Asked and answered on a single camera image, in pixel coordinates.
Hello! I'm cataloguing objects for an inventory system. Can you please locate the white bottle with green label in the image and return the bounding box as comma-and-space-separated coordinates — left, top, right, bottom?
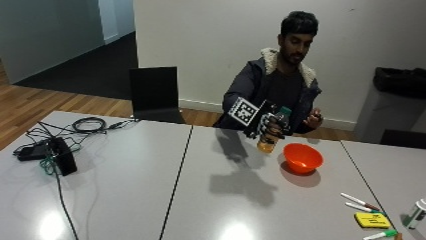
406, 197, 426, 230

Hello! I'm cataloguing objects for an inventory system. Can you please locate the black chair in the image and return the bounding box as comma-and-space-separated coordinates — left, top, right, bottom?
128, 66, 188, 125
379, 128, 426, 150

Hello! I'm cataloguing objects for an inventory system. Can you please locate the white marker cube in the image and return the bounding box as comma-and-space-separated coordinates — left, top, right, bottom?
227, 96, 261, 127

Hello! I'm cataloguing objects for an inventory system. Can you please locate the black flat device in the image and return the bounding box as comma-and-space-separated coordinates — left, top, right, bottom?
16, 143, 50, 162

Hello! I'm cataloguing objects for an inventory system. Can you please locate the yellow sponge eraser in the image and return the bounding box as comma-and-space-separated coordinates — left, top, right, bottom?
353, 211, 393, 230

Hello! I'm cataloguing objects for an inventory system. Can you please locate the white marker with green cap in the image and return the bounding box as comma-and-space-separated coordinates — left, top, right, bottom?
345, 201, 386, 216
362, 229, 399, 240

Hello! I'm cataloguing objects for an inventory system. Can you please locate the grey bin with black bag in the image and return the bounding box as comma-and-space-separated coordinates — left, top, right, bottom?
353, 66, 426, 145

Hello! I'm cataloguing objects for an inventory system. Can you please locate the the person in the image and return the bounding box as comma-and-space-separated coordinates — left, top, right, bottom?
213, 10, 325, 136

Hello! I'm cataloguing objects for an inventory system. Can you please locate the orange plastic bowl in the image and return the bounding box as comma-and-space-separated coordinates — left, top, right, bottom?
282, 143, 325, 175

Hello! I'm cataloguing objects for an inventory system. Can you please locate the white marker with red cap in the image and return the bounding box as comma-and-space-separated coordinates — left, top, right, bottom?
339, 192, 382, 212

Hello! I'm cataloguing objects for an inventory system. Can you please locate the orange juice bottle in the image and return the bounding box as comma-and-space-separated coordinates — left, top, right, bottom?
255, 105, 293, 154

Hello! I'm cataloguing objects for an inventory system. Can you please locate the black device box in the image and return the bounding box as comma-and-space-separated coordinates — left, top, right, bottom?
46, 136, 78, 177

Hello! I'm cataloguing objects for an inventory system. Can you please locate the long black cable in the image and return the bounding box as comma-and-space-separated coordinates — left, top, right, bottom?
44, 143, 81, 240

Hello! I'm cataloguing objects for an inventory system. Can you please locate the green cable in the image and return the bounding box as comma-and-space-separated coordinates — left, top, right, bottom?
38, 149, 58, 176

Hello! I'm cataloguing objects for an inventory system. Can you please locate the coiled black cable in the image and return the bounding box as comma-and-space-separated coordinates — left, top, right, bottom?
70, 116, 108, 134

